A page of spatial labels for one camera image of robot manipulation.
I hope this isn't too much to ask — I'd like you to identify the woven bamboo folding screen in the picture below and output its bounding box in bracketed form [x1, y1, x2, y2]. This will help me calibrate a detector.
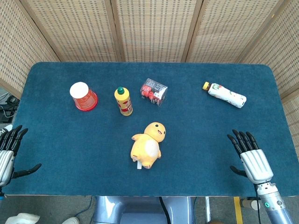
[0, 0, 299, 145]

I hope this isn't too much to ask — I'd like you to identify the cardboard roll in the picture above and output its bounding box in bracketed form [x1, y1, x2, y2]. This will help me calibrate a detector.
[240, 198, 260, 210]

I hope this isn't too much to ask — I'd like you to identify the clear box with red items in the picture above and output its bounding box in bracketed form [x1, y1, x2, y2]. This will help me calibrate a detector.
[140, 78, 168, 108]

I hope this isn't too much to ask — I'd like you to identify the blue grey robot torso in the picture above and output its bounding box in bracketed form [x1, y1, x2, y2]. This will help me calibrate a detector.
[94, 196, 196, 224]

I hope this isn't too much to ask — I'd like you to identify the black right hand cable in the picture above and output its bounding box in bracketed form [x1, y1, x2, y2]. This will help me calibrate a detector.
[253, 183, 262, 224]

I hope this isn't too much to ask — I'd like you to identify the blue felt table cover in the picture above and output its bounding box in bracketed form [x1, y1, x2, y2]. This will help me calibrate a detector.
[3, 62, 295, 197]

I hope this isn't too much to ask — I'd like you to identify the black and silver left hand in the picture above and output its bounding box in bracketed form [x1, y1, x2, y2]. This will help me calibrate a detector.
[0, 125, 42, 187]

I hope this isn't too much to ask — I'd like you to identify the thin blue floor cable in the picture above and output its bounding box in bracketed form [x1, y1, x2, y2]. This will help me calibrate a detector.
[74, 196, 93, 217]

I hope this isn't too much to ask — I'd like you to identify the white bottle with yellow cap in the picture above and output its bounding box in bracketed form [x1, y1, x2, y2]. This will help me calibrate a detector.
[202, 81, 247, 109]

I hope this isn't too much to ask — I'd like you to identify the black torso cable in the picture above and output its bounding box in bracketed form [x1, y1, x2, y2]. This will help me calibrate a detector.
[158, 197, 171, 224]

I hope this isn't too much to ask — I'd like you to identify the black cable bundle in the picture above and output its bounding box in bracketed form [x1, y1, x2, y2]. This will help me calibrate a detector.
[0, 92, 21, 123]

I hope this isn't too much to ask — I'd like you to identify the yellow bottle with green cap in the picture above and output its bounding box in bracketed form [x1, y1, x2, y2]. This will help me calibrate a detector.
[114, 86, 133, 117]

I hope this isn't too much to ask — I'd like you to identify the yellow plush toy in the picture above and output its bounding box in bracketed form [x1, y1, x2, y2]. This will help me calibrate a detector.
[130, 121, 167, 170]

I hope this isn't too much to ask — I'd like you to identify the red paper cup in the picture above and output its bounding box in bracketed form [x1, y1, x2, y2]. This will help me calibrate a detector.
[69, 81, 99, 112]

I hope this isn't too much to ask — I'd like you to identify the black and silver right hand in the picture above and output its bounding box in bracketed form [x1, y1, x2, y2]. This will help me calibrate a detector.
[227, 129, 274, 185]

